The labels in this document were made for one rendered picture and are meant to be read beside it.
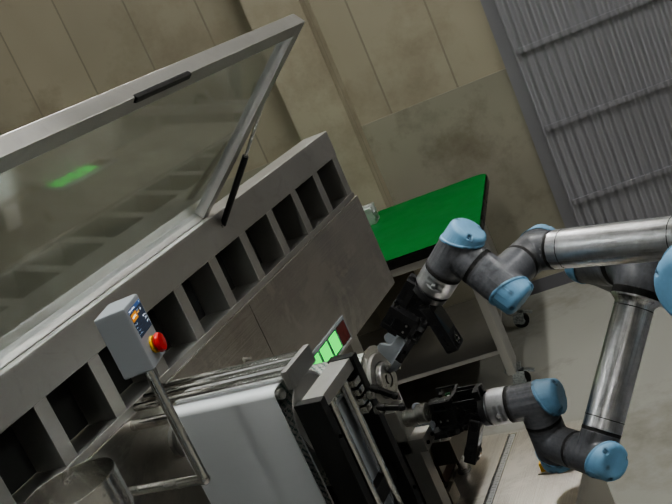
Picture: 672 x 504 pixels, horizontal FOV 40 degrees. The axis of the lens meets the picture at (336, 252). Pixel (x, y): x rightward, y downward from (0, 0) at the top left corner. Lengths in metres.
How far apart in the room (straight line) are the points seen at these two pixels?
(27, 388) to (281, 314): 0.81
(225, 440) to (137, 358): 0.37
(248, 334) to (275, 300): 0.16
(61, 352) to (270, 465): 0.42
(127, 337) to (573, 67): 4.09
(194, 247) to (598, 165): 3.55
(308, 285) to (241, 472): 0.81
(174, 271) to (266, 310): 0.32
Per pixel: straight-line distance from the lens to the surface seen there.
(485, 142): 5.26
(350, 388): 1.53
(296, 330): 2.28
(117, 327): 1.33
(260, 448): 1.63
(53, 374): 1.66
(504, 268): 1.68
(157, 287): 1.90
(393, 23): 5.21
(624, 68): 5.19
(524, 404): 1.87
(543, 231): 1.77
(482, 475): 2.15
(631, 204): 5.36
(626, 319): 1.82
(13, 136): 1.18
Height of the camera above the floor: 1.97
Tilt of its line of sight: 14 degrees down
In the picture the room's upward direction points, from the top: 24 degrees counter-clockwise
